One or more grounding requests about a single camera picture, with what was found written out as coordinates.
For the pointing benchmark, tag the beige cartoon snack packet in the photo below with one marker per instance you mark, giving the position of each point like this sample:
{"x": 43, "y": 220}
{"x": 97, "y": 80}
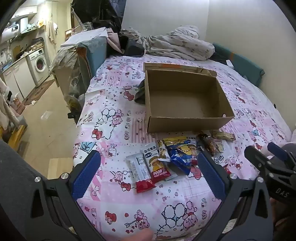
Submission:
{"x": 163, "y": 150}

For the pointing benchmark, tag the grey plastic bag pile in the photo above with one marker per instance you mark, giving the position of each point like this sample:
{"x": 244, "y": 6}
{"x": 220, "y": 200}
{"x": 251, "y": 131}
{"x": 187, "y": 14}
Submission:
{"x": 64, "y": 60}

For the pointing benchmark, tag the blue and yellow snack packet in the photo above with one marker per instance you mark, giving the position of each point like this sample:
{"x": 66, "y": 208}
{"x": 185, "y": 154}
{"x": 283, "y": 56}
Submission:
{"x": 179, "y": 155}

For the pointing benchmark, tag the teal folded mat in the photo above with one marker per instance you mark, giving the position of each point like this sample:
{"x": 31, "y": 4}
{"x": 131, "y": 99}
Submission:
{"x": 242, "y": 63}

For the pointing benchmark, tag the rice cake packet red bottom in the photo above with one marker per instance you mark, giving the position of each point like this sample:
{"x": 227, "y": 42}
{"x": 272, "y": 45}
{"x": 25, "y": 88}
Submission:
{"x": 155, "y": 162}

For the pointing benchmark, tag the teal cushion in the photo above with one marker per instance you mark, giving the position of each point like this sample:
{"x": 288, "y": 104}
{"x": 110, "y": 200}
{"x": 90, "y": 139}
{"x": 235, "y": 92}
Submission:
{"x": 97, "y": 53}

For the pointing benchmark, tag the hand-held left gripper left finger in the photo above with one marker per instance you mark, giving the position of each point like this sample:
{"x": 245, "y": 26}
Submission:
{"x": 86, "y": 176}

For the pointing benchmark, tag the beige checkered wafer packet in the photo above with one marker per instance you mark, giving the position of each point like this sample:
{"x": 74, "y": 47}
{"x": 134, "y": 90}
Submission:
{"x": 223, "y": 135}

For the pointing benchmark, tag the brown cardboard box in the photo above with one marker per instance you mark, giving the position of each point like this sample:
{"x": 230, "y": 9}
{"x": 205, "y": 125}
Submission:
{"x": 185, "y": 97}

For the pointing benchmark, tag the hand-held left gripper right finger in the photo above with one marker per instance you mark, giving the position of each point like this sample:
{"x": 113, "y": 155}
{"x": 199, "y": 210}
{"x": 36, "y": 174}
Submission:
{"x": 211, "y": 176}

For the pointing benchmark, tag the white and red snack packet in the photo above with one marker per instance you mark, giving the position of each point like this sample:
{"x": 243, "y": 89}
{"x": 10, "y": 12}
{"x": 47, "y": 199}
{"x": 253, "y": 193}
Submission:
{"x": 138, "y": 171}

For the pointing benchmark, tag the brown chocolate snack packet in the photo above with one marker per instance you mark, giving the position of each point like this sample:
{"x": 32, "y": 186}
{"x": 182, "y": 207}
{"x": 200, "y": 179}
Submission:
{"x": 208, "y": 143}

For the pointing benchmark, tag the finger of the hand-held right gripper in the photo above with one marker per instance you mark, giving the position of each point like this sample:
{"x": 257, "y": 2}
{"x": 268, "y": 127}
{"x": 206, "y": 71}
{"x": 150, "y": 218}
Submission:
{"x": 279, "y": 150}
{"x": 255, "y": 155}

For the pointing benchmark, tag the pink cartoon printed bed sheet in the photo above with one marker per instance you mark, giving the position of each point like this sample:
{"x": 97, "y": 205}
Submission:
{"x": 115, "y": 129}

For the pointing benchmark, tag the white water heater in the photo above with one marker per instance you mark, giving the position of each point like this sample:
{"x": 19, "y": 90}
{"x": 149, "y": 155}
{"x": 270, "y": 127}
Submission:
{"x": 13, "y": 27}

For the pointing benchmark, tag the white kitchen cabinets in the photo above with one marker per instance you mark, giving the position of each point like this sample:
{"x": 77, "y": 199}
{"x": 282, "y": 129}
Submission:
{"x": 16, "y": 78}

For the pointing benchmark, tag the dark snack bag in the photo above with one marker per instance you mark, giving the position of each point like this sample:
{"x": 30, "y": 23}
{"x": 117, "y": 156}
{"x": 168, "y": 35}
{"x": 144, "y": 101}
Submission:
{"x": 140, "y": 92}

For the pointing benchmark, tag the hanging white towel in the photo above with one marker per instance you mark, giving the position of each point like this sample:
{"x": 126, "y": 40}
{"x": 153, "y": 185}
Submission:
{"x": 52, "y": 32}

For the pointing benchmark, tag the white board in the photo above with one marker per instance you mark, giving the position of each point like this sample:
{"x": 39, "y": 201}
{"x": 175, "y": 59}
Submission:
{"x": 85, "y": 37}

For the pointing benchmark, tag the crumpled grey printed quilt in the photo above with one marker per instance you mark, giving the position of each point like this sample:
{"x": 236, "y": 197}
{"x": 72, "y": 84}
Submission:
{"x": 180, "y": 44}

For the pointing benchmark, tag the brown floor rug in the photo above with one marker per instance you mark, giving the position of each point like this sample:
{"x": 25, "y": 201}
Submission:
{"x": 39, "y": 92}

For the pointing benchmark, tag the rice cake packet blue label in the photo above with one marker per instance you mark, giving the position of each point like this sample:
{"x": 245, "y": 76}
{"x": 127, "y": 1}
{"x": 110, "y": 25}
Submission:
{"x": 191, "y": 146}

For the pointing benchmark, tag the pink cloth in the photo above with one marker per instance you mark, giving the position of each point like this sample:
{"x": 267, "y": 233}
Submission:
{"x": 113, "y": 39}

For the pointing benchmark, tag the white washing machine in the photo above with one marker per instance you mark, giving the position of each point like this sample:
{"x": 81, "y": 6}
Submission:
{"x": 39, "y": 64}

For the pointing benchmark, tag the black plastic bag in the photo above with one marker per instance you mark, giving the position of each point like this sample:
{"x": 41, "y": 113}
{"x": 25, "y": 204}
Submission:
{"x": 97, "y": 11}

